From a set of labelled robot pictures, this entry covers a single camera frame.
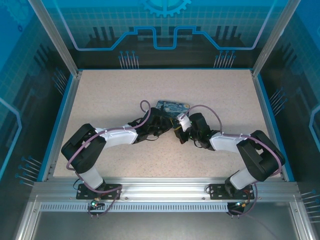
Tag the starry night print tin box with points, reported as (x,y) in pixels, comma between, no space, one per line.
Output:
(172,108)

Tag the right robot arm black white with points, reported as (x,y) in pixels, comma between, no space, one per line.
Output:
(260,157)

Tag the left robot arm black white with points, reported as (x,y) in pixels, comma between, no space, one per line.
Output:
(82,150)

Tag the connector with yellow plug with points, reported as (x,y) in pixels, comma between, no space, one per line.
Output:
(241,204)

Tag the connector with green light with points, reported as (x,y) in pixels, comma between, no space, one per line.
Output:
(94,203)

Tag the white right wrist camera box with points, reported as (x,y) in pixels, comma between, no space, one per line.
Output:
(183,121)

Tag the wide aluminium base rail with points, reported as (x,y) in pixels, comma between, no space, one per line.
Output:
(162,190)

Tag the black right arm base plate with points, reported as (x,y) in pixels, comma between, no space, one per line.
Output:
(217,191)

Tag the aluminium side rail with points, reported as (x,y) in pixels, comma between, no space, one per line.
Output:
(70,100)
(262,100)

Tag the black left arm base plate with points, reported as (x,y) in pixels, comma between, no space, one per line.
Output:
(83,193)

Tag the aluminium frame post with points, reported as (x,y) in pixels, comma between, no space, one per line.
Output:
(270,42)
(59,42)

